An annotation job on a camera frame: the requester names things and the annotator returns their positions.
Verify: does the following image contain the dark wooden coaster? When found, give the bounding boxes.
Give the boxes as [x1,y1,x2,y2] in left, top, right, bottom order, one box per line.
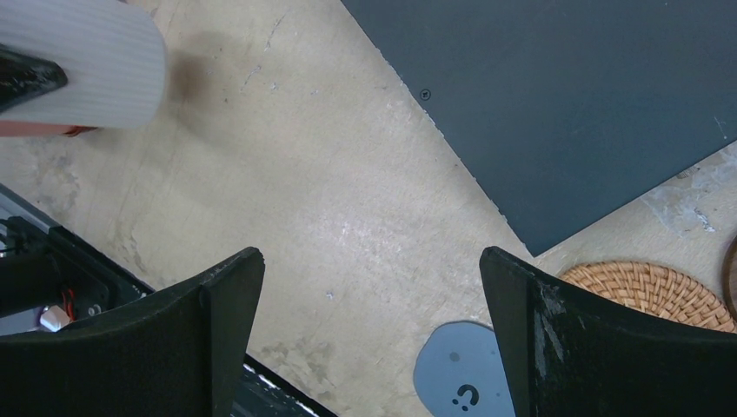
[720,237,737,320]

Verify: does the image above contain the dark flat metal box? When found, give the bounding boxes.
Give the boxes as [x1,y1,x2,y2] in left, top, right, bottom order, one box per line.
[345,0,736,255]

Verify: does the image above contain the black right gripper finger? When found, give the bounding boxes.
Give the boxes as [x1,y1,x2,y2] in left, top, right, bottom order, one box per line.
[1,248,264,416]
[1,44,69,113]
[479,247,736,416]

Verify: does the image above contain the blue grey smiley coaster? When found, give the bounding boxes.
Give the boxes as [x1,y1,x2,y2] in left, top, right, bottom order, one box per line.
[413,321,515,417]

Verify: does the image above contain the woven cork coaster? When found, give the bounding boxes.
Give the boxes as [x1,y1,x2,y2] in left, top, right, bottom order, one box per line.
[560,261,736,334]

